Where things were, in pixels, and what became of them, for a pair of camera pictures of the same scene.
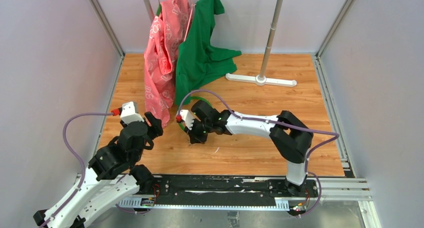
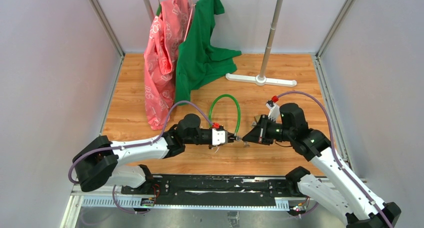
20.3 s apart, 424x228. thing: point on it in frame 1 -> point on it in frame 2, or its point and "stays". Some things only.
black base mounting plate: [252, 189] stays
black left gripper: [156, 128] -> [228, 135]
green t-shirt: [200, 59] stays
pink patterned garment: [167, 31] stays
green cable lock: [195, 97] -> [239, 109]
